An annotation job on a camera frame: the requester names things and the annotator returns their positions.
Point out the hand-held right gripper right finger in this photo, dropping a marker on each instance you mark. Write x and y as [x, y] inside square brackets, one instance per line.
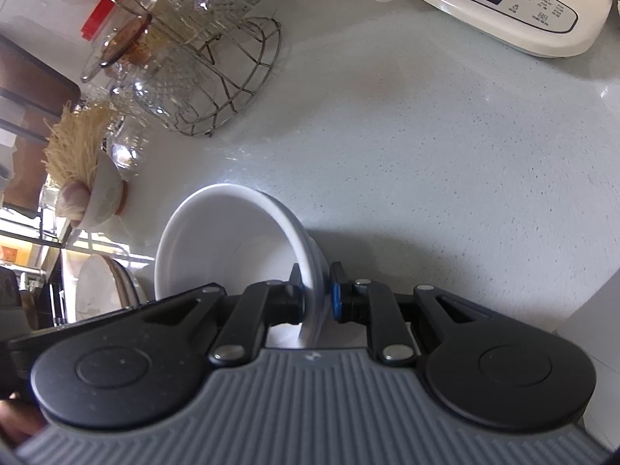
[337, 293]

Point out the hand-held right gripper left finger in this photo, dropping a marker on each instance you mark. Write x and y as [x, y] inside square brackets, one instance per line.
[286, 305]

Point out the white ceramic bowl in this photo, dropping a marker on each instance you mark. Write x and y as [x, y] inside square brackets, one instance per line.
[227, 247]

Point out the floral ceramic plate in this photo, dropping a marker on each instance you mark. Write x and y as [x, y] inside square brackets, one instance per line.
[94, 290]

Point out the person's left hand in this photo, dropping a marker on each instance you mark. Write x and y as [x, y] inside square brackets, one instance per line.
[19, 421]

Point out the garlic bulb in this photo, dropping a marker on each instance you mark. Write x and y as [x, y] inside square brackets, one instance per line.
[72, 201]

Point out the white brown-rimmed plate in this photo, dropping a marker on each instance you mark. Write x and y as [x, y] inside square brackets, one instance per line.
[135, 290]

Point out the small white bowl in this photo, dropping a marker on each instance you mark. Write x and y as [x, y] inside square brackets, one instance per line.
[104, 198]

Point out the bundle of dried noodles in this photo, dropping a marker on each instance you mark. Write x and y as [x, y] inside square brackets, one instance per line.
[77, 145]

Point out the brown wooden board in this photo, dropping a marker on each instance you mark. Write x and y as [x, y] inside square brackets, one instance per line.
[34, 82]

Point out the red-lidded glass jar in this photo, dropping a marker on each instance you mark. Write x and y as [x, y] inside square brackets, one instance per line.
[104, 19]

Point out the cream electric cooker base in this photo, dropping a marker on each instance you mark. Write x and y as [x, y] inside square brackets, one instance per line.
[513, 9]

